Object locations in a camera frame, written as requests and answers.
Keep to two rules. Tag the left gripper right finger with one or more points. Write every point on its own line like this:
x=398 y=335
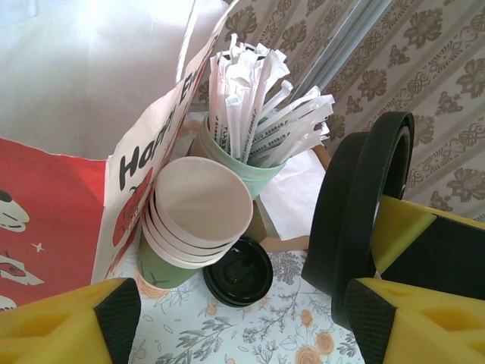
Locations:
x=424 y=333

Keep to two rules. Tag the wrapped paper straw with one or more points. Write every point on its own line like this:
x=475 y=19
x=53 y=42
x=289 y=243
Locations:
x=265 y=98
x=299 y=123
x=219 y=91
x=291 y=108
x=276 y=100
x=238 y=95

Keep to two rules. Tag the floral tablecloth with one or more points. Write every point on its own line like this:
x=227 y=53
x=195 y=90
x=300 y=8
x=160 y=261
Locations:
x=227 y=333

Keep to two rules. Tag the white paper napkin stack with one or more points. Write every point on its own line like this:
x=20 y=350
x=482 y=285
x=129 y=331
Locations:
x=295 y=189

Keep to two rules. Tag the mint green straw holder cup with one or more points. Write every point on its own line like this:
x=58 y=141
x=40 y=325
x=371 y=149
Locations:
x=257 y=182

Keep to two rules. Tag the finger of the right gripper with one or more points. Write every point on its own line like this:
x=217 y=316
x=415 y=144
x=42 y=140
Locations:
x=435 y=250

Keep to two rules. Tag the paper bag with red print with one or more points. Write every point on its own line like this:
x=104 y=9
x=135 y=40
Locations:
x=49 y=212

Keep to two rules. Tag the black plastic cup lid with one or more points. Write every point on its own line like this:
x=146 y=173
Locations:
x=238 y=273
x=333 y=227

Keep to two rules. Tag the aluminium frame post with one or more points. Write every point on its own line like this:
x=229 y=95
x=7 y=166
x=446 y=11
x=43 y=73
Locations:
x=343 y=38

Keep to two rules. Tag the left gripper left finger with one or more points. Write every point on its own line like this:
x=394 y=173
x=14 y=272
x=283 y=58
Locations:
x=57 y=333

